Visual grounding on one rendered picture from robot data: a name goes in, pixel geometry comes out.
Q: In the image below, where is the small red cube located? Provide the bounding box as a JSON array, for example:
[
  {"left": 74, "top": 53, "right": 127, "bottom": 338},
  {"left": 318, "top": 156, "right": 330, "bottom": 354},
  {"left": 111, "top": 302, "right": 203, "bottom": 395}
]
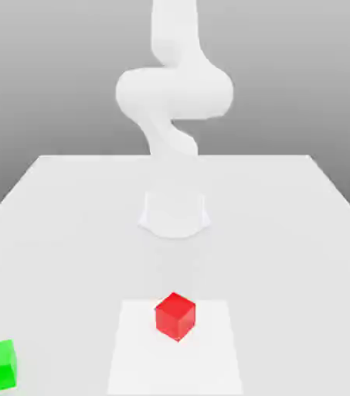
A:
[{"left": 155, "top": 291, "right": 197, "bottom": 343}]

